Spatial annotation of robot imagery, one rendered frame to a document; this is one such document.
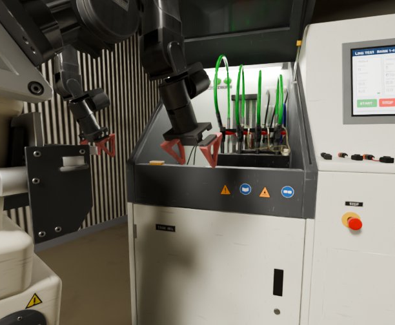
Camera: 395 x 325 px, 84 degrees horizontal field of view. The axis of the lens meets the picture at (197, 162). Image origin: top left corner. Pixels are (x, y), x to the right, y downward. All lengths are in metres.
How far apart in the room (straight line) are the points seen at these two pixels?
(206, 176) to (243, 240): 0.27
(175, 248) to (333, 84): 0.93
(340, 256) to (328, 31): 0.90
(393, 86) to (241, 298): 1.00
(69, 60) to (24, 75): 0.51
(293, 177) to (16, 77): 0.72
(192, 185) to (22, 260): 0.54
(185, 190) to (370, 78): 0.85
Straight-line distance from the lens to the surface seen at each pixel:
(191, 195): 0.84
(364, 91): 1.14
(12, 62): 0.32
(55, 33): 0.34
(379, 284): 0.97
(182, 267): 0.97
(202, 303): 1.03
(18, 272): 0.50
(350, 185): 0.83
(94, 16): 0.36
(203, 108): 1.36
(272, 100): 1.32
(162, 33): 0.45
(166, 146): 0.53
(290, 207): 0.81
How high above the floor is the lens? 1.06
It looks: 7 degrees down
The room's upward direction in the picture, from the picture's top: straight up
